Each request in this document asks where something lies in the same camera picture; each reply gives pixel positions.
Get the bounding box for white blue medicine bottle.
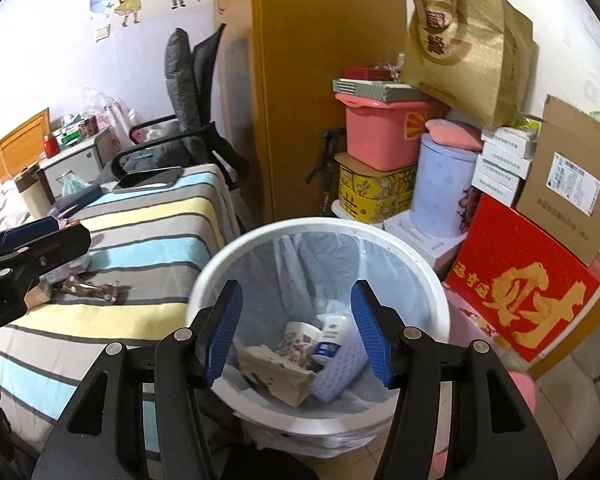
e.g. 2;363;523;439
312;313;352;365

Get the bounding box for white paper cup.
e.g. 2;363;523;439
238;344;316;408

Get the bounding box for white trash bin with liner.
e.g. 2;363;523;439
185;218;451;458

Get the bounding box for pink blanket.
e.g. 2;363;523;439
0;180;30;231

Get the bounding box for dark blue case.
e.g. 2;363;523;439
48;184;102;219

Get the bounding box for beige brown lidded cup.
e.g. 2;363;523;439
15;162;52;219

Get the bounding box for striped bed sheet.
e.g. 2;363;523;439
0;165;238;450

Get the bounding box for wooden headboard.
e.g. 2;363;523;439
0;108;50;184

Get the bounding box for white bedside cabinet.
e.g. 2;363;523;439
40;128;119;198

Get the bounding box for black tablet on bed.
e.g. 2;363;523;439
114;167;183;192

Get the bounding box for yellow patterned box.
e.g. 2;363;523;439
335;152;417;224

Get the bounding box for red gift box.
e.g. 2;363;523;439
445;195;600;362

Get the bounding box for grey cushioned office chair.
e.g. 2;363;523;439
110;24;250;191

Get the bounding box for light blue round container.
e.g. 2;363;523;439
410;118;483;238

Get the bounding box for pink plastic storage box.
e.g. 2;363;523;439
335;93;448;172

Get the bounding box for stack of white boxes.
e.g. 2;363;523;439
471;127;538;207

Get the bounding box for striped flat gift box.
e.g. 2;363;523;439
332;78;434;103

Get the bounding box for brown cardboard box with label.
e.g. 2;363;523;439
517;96;600;266

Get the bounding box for gold paper gift bag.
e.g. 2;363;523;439
401;0;534;129

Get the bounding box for wooden wardrobe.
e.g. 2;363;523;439
213;0;406;226

